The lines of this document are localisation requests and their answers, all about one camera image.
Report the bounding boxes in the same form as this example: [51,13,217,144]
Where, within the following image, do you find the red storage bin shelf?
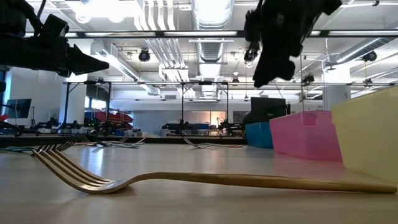
[84,111,134,129]

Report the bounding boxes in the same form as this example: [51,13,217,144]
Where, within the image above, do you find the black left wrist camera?
[42,14,70,37]

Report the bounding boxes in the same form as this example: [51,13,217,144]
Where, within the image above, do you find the black aluminium table frame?
[0,136,248,147]

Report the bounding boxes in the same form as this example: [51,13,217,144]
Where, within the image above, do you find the wide silver ventilation duct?
[191,0,234,97]

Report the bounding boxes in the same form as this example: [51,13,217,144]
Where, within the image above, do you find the black neighbouring station frame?
[62,80,231,133]

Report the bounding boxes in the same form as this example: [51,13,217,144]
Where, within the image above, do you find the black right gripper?
[244,0,323,88]

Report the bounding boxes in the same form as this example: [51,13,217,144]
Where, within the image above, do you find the large black monitor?
[245,96,289,125]

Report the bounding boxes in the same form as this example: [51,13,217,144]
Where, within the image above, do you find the slanted silver ventilation duct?
[334,37,398,65]

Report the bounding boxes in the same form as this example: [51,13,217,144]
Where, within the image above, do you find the silver fork orange handle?
[183,138,218,149]
[198,142,245,148]
[192,141,228,149]
[73,141,103,147]

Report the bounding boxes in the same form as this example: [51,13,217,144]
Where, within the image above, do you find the pink plastic bin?
[269,110,343,162]

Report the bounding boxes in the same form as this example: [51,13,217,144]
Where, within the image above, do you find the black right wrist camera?
[322,0,343,16]

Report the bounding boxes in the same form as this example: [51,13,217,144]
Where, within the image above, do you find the yellow plastic bin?
[331,85,398,183]

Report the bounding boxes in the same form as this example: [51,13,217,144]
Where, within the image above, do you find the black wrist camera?
[322,0,343,16]
[42,14,70,37]

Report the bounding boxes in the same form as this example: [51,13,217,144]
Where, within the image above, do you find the small dark monitor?
[4,98,32,119]

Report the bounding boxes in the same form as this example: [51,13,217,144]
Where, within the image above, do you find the gold fork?
[32,150,398,195]

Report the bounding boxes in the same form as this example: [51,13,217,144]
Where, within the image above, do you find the white ceiling pipes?
[133,0,190,83]

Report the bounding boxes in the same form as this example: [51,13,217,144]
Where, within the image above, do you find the blue plastic bin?
[244,121,274,149]

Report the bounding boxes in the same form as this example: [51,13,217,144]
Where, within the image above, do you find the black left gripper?
[0,34,110,77]

